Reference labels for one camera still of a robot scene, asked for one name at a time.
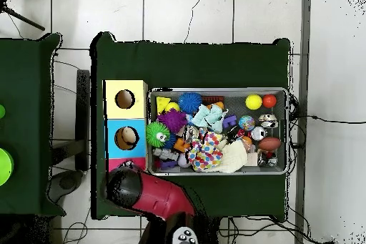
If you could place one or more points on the shallow clear mesh bin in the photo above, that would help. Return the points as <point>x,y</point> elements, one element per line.
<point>257,171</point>

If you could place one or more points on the silver toy robot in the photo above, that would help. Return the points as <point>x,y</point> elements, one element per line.
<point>164,153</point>

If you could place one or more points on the green spiky ball with eyes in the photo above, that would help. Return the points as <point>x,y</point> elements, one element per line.
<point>155,133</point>

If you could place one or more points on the purple spiky toy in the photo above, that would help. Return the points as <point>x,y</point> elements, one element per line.
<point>172,119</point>

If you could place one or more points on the wooden box with three holes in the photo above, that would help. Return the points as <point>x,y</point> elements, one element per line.
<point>134,112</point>

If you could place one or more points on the colourful patterned cloth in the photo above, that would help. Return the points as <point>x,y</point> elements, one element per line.
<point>206,152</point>

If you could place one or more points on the crushed silver drink can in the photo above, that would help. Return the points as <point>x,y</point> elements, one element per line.
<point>189,133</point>

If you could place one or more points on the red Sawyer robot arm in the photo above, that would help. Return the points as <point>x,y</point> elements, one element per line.
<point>163,195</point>

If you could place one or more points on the small green object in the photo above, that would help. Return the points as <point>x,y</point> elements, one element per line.
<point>1,111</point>

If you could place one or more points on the light blue cloth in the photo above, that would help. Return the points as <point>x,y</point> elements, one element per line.
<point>210,116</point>

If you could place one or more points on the dark green side tablecloth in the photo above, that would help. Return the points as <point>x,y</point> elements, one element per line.
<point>25,112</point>

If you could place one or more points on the blue spiky ball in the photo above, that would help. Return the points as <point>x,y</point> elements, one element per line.
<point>190,103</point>
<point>171,141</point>

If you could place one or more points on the yellow ball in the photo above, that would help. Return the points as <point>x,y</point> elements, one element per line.
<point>253,102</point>

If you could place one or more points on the black tripod leg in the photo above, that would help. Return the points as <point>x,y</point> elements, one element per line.
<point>25,20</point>

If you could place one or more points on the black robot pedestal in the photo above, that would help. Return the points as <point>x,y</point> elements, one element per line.
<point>210,232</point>

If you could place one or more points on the cream white cloth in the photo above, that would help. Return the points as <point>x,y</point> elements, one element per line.
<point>234,156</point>

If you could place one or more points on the lime green bowl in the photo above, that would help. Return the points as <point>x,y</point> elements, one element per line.
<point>5,166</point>

